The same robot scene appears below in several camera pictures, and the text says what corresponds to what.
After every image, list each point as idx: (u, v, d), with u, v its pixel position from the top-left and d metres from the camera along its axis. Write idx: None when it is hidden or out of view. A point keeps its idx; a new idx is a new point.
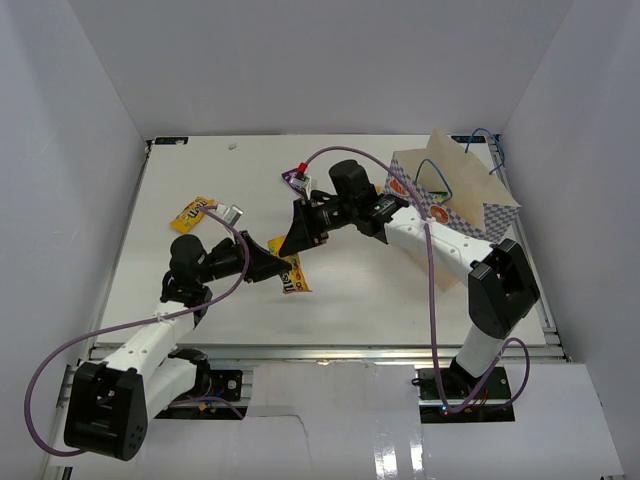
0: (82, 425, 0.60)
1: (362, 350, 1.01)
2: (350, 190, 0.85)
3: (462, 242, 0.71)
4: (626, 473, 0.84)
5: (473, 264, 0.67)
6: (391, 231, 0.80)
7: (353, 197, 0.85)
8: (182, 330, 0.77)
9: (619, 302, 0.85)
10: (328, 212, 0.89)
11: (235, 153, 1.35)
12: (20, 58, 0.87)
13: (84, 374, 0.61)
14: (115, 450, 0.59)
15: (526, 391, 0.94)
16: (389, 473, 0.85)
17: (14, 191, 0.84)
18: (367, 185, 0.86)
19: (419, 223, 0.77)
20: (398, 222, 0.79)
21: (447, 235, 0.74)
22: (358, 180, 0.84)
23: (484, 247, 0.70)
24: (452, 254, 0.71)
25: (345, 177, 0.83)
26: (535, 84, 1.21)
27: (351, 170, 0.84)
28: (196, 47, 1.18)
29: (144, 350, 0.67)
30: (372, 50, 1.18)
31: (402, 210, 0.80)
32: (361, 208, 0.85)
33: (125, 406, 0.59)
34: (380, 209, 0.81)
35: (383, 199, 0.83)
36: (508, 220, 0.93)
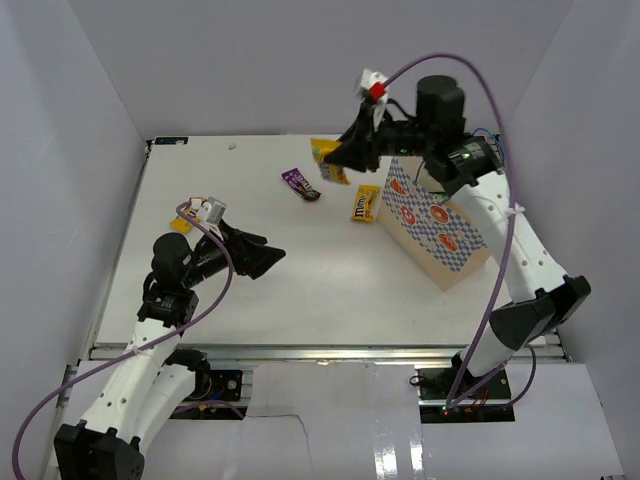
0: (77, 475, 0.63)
1: (361, 350, 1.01)
2: (436, 115, 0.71)
3: (537, 259, 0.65)
4: (626, 473, 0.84)
5: (539, 292, 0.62)
6: (468, 197, 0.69)
7: (435, 126, 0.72)
8: (165, 351, 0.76)
9: (619, 301, 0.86)
10: (397, 140, 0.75)
11: (235, 153, 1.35)
12: (20, 58, 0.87)
13: (63, 438, 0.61)
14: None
15: (527, 392, 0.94)
16: (389, 473, 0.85)
17: (14, 190, 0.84)
18: (456, 117, 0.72)
19: (505, 209, 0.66)
20: (480, 191, 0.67)
21: (526, 241, 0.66)
22: (451, 106, 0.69)
23: (558, 275, 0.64)
24: (522, 266, 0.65)
25: (438, 98, 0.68)
26: (535, 84, 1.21)
27: (448, 91, 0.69)
28: (197, 47, 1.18)
29: (123, 399, 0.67)
30: (372, 50, 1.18)
31: (490, 175, 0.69)
32: (441, 143, 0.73)
33: (111, 465, 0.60)
34: (469, 156, 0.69)
35: (472, 142, 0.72)
36: None
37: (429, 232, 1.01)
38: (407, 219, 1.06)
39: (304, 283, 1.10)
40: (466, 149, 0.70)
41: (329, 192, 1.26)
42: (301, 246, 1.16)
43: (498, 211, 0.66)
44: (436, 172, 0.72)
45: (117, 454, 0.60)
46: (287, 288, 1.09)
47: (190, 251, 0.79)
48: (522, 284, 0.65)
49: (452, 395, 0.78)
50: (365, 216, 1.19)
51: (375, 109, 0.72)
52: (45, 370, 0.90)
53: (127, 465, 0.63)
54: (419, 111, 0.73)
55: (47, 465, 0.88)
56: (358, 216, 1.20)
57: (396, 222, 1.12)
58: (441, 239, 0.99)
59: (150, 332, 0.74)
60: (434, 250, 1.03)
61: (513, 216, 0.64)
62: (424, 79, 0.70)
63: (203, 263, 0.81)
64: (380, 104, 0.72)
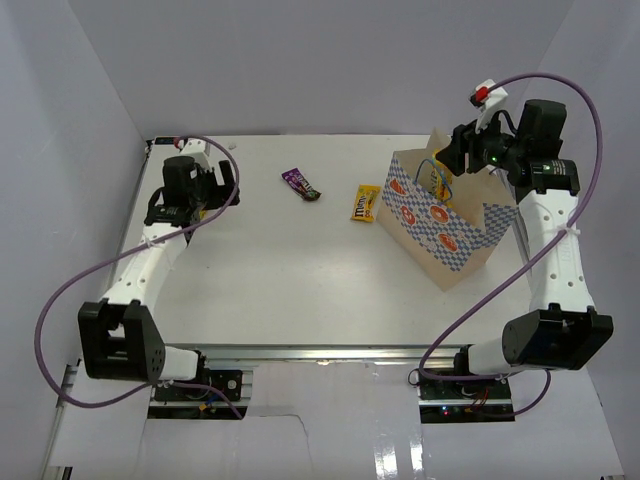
0: (100, 359, 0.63)
1: (361, 350, 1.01)
2: (532, 125, 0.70)
3: (568, 279, 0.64)
4: (626, 473, 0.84)
5: (550, 306, 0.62)
6: (528, 203, 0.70)
7: (526, 137, 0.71)
8: (175, 252, 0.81)
9: (620, 302, 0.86)
10: (490, 147, 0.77)
11: (235, 153, 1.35)
12: (20, 60, 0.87)
13: (88, 312, 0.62)
14: (141, 374, 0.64)
15: (529, 399, 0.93)
16: (389, 473, 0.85)
17: (13, 190, 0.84)
18: (553, 138, 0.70)
19: (559, 223, 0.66)
20: (542, 202, 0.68)
21: (565, 258, 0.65)
22: (551, 121, 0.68)
23: (580, 303, 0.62)
24: (549, 279, 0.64)
25: (537, 111, 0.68)
26: (534, 85, 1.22)
27: (550, 108, 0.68)
28: (199, 48, 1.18)
29: (142, 279, 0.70)
30: (372, 50, 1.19)
31: (559, 192, 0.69)
32: (529, 154, 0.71)
33: (138, 335, 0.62)
34: (548, 170, 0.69)
35: (557, 162, 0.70)
36: (508, 220, 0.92)
37: (429, 231, 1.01)
38: (407, 219, 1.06)
39: (304, 283, 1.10)
40: (550, 164, 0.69)
41: (329, 192, 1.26)
42: (301, 246, 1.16)
43: (551, 223, 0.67)
44: (513, 176, 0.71)
45: (142, 322, 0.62)
46: (287, 288, 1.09)
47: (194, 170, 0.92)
48: (541, 295, 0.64)
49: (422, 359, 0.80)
50: (365, 216, 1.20)
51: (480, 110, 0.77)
52: (45, 370, 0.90)
53: (151, 346, 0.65)
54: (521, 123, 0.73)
55: (47, 465, 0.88)
56: (358, 216, 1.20)
57: (397, 222, 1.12)
58: (441, 239, 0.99)
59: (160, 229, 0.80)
60: (434, 249, 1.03)
61: (563, 232, 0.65)
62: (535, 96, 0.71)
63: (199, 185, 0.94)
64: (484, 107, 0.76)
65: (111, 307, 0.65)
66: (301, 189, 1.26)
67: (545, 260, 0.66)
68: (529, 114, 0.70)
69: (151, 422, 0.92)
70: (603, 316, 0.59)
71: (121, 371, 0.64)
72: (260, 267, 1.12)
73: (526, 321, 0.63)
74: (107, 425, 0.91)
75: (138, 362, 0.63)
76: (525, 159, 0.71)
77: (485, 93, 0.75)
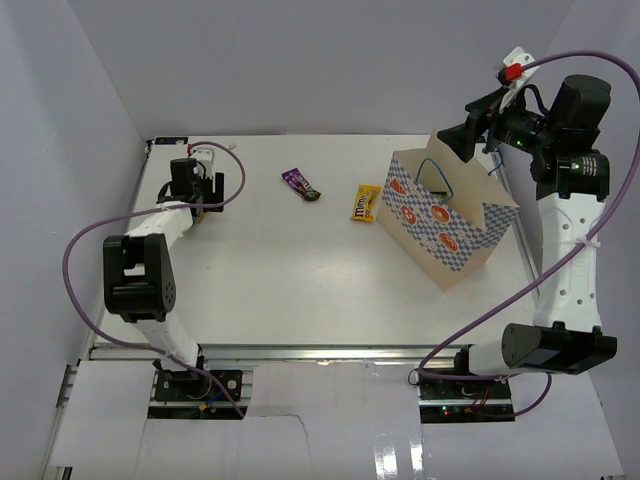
0: (118, 289, 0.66)
1: (362, 350, 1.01)
2: (567, 112, 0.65)
3: (578, 296, 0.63)
4: (626, 473, 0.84)
5: (554, 325, 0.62)
6: (549, 207, 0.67)
7: (559, 124, 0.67)
8: (185, 221, 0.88)
9: (621, 302, 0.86)
10: (515, 130, 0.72)
11: (235, 153, 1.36)
12: (20, 59, 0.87)
13: (111, 242, 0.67)
14: (157, 300, 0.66)
15: (529, 400, 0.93)
16: (389, 473, 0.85)
17: (13, 190, 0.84)
18: (589, 128, 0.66)
19: (578, 236, 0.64)
20: (565, 208, 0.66)
21: (578, 274, 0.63)
22: (589, 110, 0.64)
23: (587, 322, 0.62)
24: (557, 295, 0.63)
25: (576, 97, 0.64)
26: (534, 85, 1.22)
27: (591, 94, 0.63)
28: (199, 48, 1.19)
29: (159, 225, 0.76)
30: (372, 50, 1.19)
31: (584, 197, 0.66)
32: (559, 144, 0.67)
33: (156, 258, 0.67)
34: (577, 167, 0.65)
35: (588, 157, 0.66)
36: (508, 220, 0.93)
37: (429, 232, 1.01)
38: (407, 219, 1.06)
39: (304, 282, 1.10)
40: (579, 160, 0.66)
41: (329, 192, 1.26)
42: (302, 246, 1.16)
43: (569, 234, 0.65)
44: (538, 169, 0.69)
45: (160, 244, 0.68)
46: (288, 288, 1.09)
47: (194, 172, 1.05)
48: (548, 309, 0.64)
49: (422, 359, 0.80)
50: (365, 216, 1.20)
51: (508, 88, 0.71)
52: (45, 370, 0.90)
53: (166, 275, 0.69)
54: (554, 106, 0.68)
55: (47, 465, 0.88)
56: (358, 216, 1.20)
57: (397, 222, 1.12)
58: (441, 239, 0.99)
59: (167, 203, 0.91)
60: (434, 250, 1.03)
61: (581, 245, 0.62)
62: (576, 77, 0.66)
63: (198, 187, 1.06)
64: (514, 86, 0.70)
65: (131, 243, 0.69)
66: (301, 189, 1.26)
67: (557, 275, 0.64)
68: (567, 100, 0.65)
69: (150, 422, 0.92)
70: (607, 337, 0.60)
71: (137, 297, 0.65)
72: (261, 267, 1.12)
73: (527, 330, 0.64)
74: (107, 425, 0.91)
75: (153, 284, 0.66)
76: (554, 150, 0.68)
77: (518, 71, 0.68)
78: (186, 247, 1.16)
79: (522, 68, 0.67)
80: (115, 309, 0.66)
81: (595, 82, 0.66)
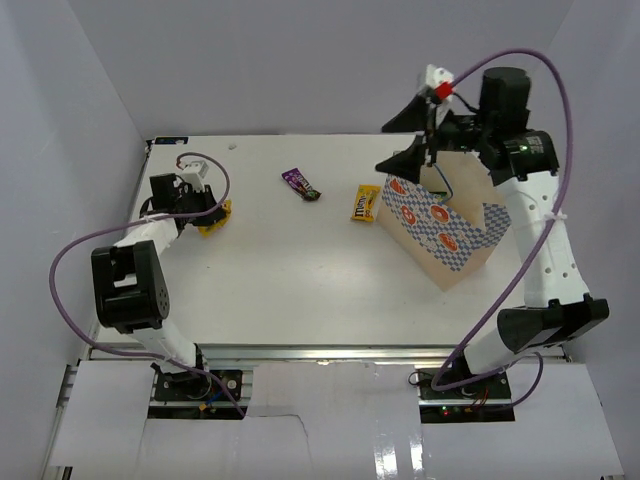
0: (110, 298, 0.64)
1: (361, 350, 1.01)
2: (498, 101, 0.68)
3: (563, 270, 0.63)
4: (626, 473, 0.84)
5: (551, 304, 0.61)
6: (511, 191, 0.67)
7: (494, 114, 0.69)
8: (171, 233, 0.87)
9: (619, 301, 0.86)
10: (457, 135, 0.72)
11: (235, 153, 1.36)
12: (19, 59, 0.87)
13: (101, 253, 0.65)
14: (152, 310, 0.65)
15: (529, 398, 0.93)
16: (389, 473, 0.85)
17: (13, 190, 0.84)
18: (521, 109, 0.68)
19: (545, 213, 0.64)
20: (524, 189, 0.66)
21: (556, 249, 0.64)
22: (515, 93, 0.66)
23: (578, 291, 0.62)
24: (546, 274, 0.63)
25: (502, 84, 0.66)
26: (535, 85, 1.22)
27: (513, 78, 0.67)
28: (198, 48, 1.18)
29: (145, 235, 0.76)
30: (372, 50, 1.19)
31: (540, 174, 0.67)
32: (500, 131, 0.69)
33: (148, 264, 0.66)
34: (527, 148, 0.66)
35: (529, 136, 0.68)
36: (508, 220, 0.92)
37: (429, 231, 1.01)
38: (407, 219, 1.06)
39: (304, 282, 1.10)
40: (525, 142, 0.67)
41: (329, 192, 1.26)
42: (301, 246, 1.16)
43: (537, 213, 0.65)
44: (490, 160, 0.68)
45: (151, 251, 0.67)
46: (287, 289, 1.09)
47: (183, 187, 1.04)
48: (540, 291, 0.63)
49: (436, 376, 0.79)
50: (365, 216, 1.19)
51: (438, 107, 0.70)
52: (44, 371, 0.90)
53: (159, 283, 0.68)
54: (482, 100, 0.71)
55: (47, 465, 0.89)
56: (358, 216, 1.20)
57: (397, 222, 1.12)
58: (441, 239, 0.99)
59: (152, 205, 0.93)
60: (434, 250, 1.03)
61: (552, 221, 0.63)
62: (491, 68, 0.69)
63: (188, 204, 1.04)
64: (444, 102, 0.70)
65: (119, 252, 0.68)
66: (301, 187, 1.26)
67: (538, 255, 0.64)
68: (492, 89, 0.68)
69: (151, 423, 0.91)
70: (599, 301, 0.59)
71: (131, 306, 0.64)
72: (260, 267, 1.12)
73: (521, 316, 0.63)
74: (107, 425, 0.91)
75: (148, 291, 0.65)
76: (497, 137, 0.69)
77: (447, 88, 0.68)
78: (186, 247, 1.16)
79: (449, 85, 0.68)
80: (108, 322, 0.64)
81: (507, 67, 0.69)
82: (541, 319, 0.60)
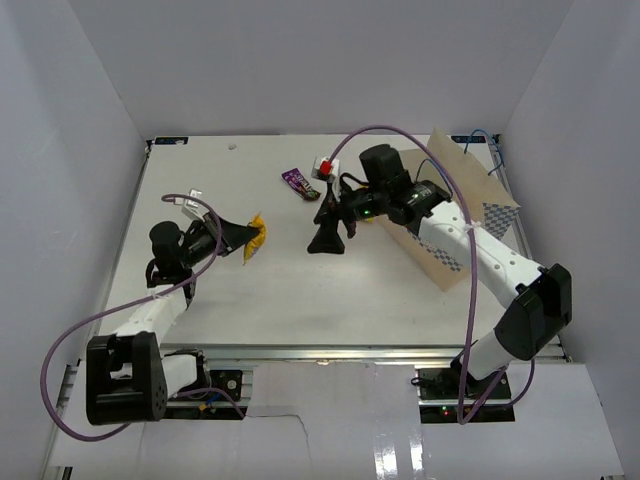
0: (102, 398, 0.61)
1: (361, 350, 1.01)
2: (380, 174, 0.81)
3: (509, 259, 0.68)
4: (626, 473, 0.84)
5: (520, 288, 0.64)
6: (429, 228, 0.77)
7: (384, 182, 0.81)
8: (178, 305, 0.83)
9: (619, 302, 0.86)
10: (359, 205, 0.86)
11: (234, 153, 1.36)
12: (19, 58, 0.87)
13: (96, 346, 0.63)
14: (145, 412, 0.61)
15: (529, 399, 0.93)
16: (389, 473, 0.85)
17: (14, 190, 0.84)
18: (401, 170, 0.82)
19: (463, 227, 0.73)
20: (437, 220, 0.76)
21: (491, 248, 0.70)
22: (389, 164, 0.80)
23: (533, 269, 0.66)
24: (497, 270, 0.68)
25: (377, 161, 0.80)
26: (534, 85, 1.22)
27: (383, 153, 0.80)
28: (197, 47, 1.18)
29: (149, 318, 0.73)
30: (371, 50, 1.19)
31: (442, 206, 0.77)
32: (394, 194, 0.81)
33: (145, 364, 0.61)
34: (420, 197, 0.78)
35: (420, 186, 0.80)
36: (507, 220, 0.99)
37: None
38: None
39: (304, 282, 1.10)
40: (416, 191, 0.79)
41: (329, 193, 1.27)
42: (301, 246, 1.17)
43: (458, 232, 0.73)
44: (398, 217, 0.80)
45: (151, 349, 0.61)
46: (287, 289, 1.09)
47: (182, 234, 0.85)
48: (505, 287, 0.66)
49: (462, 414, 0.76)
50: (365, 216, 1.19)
51: (331, 181, 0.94)
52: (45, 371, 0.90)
53: (157, 379, 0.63)
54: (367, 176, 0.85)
55: (47, 465, 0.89)
56: None
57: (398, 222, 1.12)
58: None
59: (159, 287, 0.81)
60: (434, 250, 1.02)
61: (471, 231, 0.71)
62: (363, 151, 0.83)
63: (195, 248, 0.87)
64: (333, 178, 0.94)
65: (118, 342, 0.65)
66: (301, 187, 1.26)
67: (482, 259, 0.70)
68: (371, 168, 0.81)
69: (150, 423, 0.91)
70: (555, 267, 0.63)
71: (122, 407, 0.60)
72: (260, 267, 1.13)
73: (508, 320, 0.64)
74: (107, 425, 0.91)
75: (143, 393, 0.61)
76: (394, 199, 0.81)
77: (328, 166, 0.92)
78: None
79: (328, 161, 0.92)
80: (97, 420, 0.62)
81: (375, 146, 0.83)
82: (525, 308, 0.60)
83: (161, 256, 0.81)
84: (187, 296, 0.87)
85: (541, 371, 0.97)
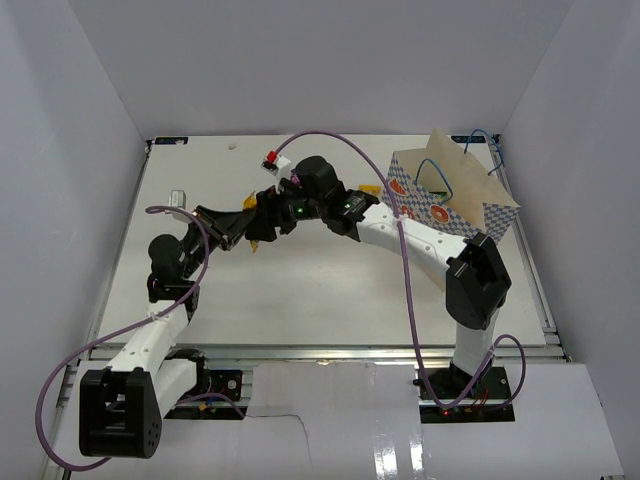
0: (96, 432, 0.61)
1: (362, 350, 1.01)
2: (316, 188, 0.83)
3: (437, 238, 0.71)
4: (626, 473, 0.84)
5: (449, 260, 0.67)
6: (363, 230, 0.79)
7: (322, 195, 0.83)
8: (178, 324, 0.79)
9: (619, 301, 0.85)
10: (295, 206, 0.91)
11: (234, 154, 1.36)
12: (19, 58, 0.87)
13: (90, 380, 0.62)
14: (136, 449, 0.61)
15: (528, 399, 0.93)
16: (389, 473, 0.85)
17: (14, 190, 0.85)
18: (336, 182, 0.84)
19: (393, 221, 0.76)
20: (370, 220, 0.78)
21: (420, 233, 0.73)
22: (326, 180, 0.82)
23: (460, 244, 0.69)
24: (427, 251, 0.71)
25: (315, 177, 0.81)
26: (534, 85, 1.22)
27: (319, 168, 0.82)
28: (197, 47, 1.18)
29: (146, 349, 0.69)
30: (371, 49, 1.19)
31: (373, 208, 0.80)
32: (330, 206, 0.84)
33: (137, 403, 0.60)
34: (352, 208, 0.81)
35: (353, 196, 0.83)
36: (508, 220, 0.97)
37: None
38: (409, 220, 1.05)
39: (303, 282, 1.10)
40: (350, 202, 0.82)
41: None
42: (301, 247, 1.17)
43: (388, 227, 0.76)
44: (337, 226, 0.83)
45: (145, 389, 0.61)
46: (287, 289, 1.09)
47: (182, 247, 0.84)
48: (438, 264, 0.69)
49: (438, 401, 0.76)
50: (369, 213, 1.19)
51: (274, 173, 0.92)
52: (45, 371, 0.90)
53: (151, 415, 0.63)
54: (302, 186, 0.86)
55: (47, 465, 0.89)
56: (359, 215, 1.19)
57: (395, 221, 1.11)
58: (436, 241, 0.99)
59: (159, 306, 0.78)
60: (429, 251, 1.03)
61: (399, 224, 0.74)
62: (299, 163, 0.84)
63: (195, 252, 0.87)
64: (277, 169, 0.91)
65: (113, 375, 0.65)
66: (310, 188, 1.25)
67: (413, 245, 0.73)
68: (309, 182, 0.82)
69: None
70: (478, 236, 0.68)
71: (115, 443, 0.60)
72: (260, 268, 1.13)
73: (452, 297, 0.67)
74: None
75: (135, 433, 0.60)
76: (331, 211, 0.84)
77: (274, 156, 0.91)
78: None
79: (275, 152, 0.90)
80: (89, 451, 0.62)
81: (310, 159, 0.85)
82: (460, 280, 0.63)
83: (161, 272, 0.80)
84: (189, 312, 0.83)
85: (542, 371, 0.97)
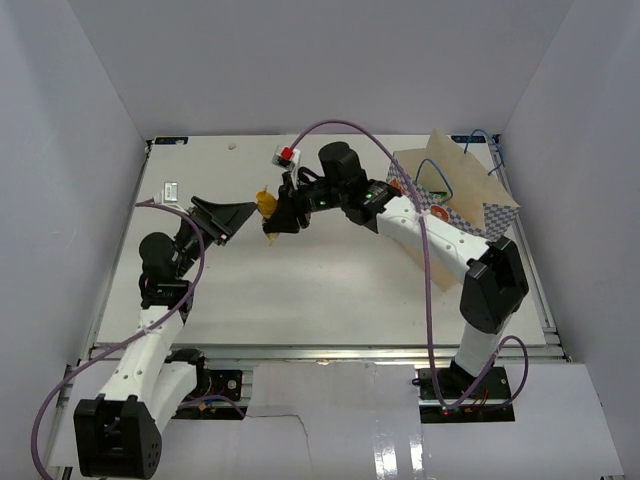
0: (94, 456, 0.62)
1: (362, 350, 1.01)
2: (339, 176, 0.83)
3: (459, 238, 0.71)
4: (626, 473, 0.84)
5: (470, 262, 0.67)
6: (384, 222, 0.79)
7: (344, 183, 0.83)
8: (172, 335, 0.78)
9: (618, 302, 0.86)
10: (315, 197, 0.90)
11: (234, 154, 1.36)
12: (20, 59, 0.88)
13: (84, 411, 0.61)
14: (136, 470, 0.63)
15: (528, 399, 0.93)
16: (389, 473, 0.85)
17: (15, 190, 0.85)
18: (358, 170, 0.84)
19: (414, 216, 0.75)
20: (390, 213, 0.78)
21: (442, 232, 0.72)
22: (349, 167, 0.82)
23: (478, 249, 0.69)
24: (448, 250, 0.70)
25: (338, 164, 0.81)
26: (534, 85, 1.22)
27: (343, 156, 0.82)
28: (197, 47, 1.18)
29: (139, 371, 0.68)
30: (370, 49, 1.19)
31: (395, 201, 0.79)
32: (352, 195, 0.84)
33: (133, 433, 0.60)
34: (373, 198, 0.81)
35: (375, 186, 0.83)
36: (508, 220, 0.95)
37: None
38: None
39: (303, 282, 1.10)
40: (372, 192, 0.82)
41: None
42: (302, 246, 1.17)
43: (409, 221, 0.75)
44: (358, 215, 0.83)
45: (140, 420, 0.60)
46: (287, 288, 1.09)
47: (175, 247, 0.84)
48: (458, 264, 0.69)
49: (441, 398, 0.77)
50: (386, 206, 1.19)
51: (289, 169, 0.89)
52: (44, 371, 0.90)
53: (148, 439, 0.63)
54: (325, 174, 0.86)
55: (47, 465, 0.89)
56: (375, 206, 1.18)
57: None
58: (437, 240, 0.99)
59: (153, 313, 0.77)
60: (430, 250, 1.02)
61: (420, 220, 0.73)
62: (323, 149, 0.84)
63: (188, 249, 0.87)
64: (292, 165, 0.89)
65: (108, 403, 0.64)
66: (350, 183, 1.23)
67: (436, 243, 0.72)
68: (333, 169, 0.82)
69: None
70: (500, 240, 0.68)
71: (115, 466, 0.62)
72: (260, 268, 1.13)
73: (468, 299, 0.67)
74: None
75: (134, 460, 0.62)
76: (351, 199, 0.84)
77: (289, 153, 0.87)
78: None
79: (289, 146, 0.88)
80: (89, 471, 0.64)
81: (332, 146, 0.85)
82: (479, 282, 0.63)
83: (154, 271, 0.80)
84: (183, 313, 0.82)
85: (542, 371, 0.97)
